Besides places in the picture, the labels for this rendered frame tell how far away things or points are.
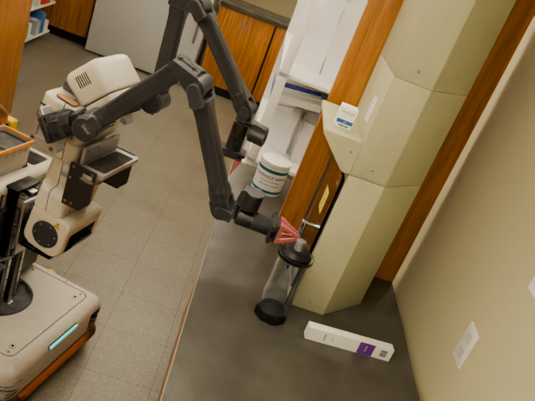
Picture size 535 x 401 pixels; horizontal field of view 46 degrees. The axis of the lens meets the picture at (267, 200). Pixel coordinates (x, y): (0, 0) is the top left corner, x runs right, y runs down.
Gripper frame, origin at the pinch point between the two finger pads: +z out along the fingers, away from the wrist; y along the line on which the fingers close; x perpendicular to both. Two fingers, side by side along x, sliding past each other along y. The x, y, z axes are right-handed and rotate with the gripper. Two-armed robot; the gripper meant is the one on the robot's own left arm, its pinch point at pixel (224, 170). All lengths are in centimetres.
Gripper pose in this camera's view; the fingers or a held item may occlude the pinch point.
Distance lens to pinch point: 228.8
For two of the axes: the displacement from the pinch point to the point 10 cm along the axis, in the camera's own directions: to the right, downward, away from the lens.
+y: 9.4, 3.4, 1.0
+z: -3.5, 8.5, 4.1
